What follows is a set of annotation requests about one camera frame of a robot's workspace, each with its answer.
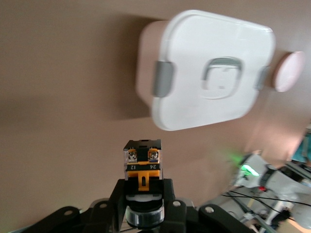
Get pale pink round plate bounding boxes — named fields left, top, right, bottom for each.
left=273, top=51, right=306, bottom=93

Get thin cable at arm base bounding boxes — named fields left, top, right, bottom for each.
left=225, top=190, right=311, bottom=204

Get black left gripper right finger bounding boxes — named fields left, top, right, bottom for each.
left=157, top=178, right=256, bottom=233

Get orange and black push-button switch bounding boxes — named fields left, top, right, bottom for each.
left=123, top=138, right=166, bottom=228

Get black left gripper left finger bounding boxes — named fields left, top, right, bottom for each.
left=14, top=179, right=128, bottom=233

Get white lunch box grey clasps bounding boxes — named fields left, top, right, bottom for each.
left=136, top=9, right=277, bottom=132

